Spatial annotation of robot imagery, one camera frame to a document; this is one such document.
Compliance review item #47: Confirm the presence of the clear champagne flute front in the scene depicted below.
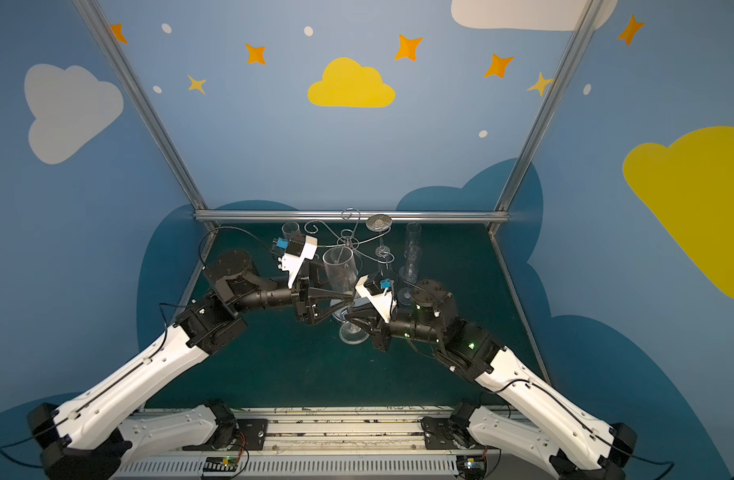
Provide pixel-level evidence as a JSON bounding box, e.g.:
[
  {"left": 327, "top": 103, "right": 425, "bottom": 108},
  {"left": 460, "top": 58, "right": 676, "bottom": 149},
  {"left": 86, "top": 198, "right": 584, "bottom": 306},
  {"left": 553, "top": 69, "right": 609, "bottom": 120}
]
[{"left": 404, "top": 222, "right": 422, "bottom": 264}]

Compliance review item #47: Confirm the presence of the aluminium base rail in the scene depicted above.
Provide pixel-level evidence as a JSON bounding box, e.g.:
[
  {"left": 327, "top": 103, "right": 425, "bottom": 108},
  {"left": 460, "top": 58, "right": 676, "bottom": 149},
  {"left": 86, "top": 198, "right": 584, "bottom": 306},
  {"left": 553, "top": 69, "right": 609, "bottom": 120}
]
[{"left": 115, "top": 405, "right": 548, "bottom": 479}]

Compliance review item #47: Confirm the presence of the aluminium frame post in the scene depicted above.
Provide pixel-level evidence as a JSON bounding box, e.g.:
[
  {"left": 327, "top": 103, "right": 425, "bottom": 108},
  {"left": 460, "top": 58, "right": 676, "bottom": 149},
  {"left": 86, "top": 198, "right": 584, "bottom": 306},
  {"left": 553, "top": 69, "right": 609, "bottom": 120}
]
[
  {"left": 494, "top": 0, "right": 605, "bottom": 218},
  {"left": 73, "top": 0, "right": 208, "bottom": 210}
]

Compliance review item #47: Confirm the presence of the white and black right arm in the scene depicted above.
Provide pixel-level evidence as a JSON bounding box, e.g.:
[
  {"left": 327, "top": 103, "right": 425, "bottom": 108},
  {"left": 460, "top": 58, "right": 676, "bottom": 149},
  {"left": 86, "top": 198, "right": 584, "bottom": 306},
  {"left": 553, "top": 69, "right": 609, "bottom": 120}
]
[{"left": 345, "top": 275, "right": 637, "bottom": 479}]

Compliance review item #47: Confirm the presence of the aluminium frame right post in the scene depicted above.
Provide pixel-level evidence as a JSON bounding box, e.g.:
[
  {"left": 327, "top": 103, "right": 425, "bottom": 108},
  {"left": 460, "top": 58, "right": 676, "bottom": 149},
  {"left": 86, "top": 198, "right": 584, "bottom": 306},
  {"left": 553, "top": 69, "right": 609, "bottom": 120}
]
[{"left": 494, "top": 0, "right": 605, "bottom": 218}]

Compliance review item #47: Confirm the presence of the chrome wire wine glass rack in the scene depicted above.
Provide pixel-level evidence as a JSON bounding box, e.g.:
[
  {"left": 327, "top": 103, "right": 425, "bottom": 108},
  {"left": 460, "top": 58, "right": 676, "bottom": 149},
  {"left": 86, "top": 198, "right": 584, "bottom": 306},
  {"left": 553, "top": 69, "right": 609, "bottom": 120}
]
[{"left": 303, "top": 207, "right": 395, "bottom": 276}]

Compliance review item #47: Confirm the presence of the aluminium frame left post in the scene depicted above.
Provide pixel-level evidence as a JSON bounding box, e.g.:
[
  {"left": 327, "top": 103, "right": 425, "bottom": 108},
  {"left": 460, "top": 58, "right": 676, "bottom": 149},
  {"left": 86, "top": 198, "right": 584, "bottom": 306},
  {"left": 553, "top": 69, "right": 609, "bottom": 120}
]
[{"left": 73, "top": 0, "right": 208, "bottom": 210}]

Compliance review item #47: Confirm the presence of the small circuit board right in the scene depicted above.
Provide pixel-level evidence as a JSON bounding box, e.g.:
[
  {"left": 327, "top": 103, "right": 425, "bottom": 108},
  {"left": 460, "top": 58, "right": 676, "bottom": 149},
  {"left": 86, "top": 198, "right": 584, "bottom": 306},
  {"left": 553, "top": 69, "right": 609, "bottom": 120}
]
[{"left": 456, "top": 456, "right": 487, "bottom": 480}]

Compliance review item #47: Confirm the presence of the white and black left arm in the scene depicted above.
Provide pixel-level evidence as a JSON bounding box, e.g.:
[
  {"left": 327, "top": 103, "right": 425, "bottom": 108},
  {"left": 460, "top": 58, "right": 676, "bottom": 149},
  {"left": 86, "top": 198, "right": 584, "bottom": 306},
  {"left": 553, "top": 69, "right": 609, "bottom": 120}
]
[{"left": 27, "top": 230, "right": 351, "bottom": 479}]

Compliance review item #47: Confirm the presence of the aluminium frame back rail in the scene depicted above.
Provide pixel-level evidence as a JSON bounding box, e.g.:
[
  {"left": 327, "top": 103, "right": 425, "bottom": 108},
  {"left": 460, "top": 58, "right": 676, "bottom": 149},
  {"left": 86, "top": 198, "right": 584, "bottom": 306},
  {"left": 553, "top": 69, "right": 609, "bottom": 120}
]
[{"left": 194, "top": 210, "right": 509, "bottom": 224}]

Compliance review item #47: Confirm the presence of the clear champagne flute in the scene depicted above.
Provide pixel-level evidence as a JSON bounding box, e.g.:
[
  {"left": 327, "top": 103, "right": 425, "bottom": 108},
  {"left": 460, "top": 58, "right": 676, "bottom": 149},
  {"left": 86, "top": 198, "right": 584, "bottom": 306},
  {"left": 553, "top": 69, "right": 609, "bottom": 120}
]
[
  {"left": 323, "top": 246, "right": 363, "bottom": 345},
  {"left": 281, "top": 221, "right": 301, "bottom": 240},
  {"left": 366, "top": 214, "right": 393, "bottom": 262},
  {"left": 397, "top": 244, "right": 422, "bottom": 306},
  {"left": 404, "top": 222, "right": 422, "bottom": 264}
]

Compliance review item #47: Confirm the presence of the small circuit board left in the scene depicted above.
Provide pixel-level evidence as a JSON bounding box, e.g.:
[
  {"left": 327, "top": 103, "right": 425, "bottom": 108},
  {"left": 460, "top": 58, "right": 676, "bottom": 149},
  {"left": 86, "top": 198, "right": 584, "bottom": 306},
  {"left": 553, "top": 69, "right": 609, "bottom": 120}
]
[{"left": 202, "top": 456, "right": 244, "bottom": 478}]

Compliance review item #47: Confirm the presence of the small circuit board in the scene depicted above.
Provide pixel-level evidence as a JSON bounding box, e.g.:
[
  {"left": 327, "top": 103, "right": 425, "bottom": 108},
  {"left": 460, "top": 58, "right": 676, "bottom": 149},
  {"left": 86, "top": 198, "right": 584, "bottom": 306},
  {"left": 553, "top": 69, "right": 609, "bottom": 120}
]
[
  {"left": 202, "top": 456, "right": 244, "bottom": 478},
  {"left": 456, "top": 456, "right": 487, "bottom": 480}
]

